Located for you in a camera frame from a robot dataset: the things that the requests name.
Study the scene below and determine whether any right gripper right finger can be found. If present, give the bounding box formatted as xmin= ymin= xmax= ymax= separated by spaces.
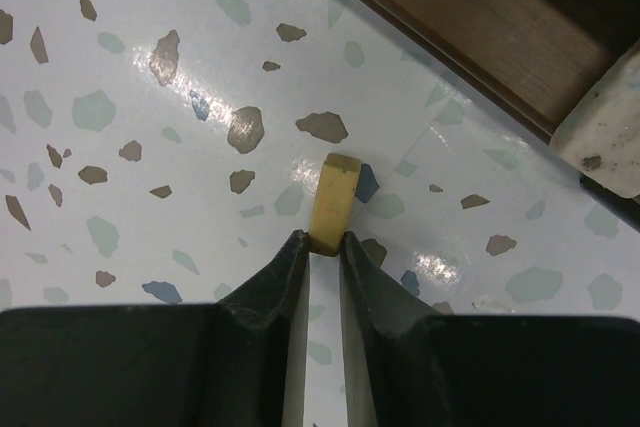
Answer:
xmin=340 ymin=233 xmax=639 ymax=426

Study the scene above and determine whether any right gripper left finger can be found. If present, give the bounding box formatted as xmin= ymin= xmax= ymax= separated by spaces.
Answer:
xmin=1 ymin=230 xmax=308 ymax=426

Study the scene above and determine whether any small wooden block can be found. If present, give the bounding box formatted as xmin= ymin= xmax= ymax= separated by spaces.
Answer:
xmin=309 ymin=153 xmax=361 ymax=257

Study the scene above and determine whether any wooden clothespin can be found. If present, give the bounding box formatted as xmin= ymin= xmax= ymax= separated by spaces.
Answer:
xmin=550 ymin=44 xmax=639 ymax=198

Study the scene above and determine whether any brown wooden desk organizer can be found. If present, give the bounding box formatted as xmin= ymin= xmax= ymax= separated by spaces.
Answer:
xmin=279 ymin=0 xmax=640 ymax=213

